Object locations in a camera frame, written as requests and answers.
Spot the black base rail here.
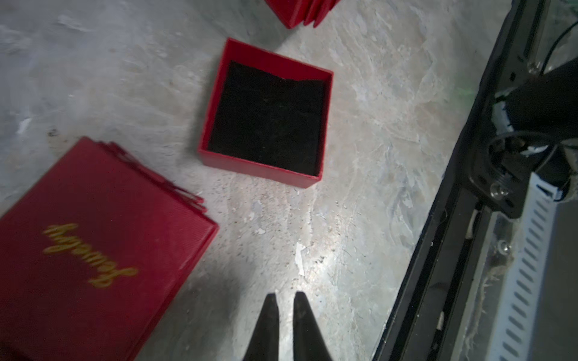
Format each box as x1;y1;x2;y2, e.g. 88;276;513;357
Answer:
373;1;549;360

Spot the white slotted cable duct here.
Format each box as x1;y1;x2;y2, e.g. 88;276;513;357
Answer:
485;173;564;360

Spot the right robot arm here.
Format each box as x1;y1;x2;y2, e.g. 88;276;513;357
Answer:
466;60;577;218

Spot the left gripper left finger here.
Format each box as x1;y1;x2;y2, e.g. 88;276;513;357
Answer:
242;293;279;361

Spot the red jewelry box lid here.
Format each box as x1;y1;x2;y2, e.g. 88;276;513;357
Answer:
265;0;340;29

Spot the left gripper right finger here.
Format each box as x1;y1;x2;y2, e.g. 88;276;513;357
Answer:
293;291;332;361

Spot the red jewelry box base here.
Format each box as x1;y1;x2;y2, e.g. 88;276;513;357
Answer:
198;39;334;188

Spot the red jewelry box middle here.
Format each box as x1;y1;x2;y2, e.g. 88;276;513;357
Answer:
1;137;219;360

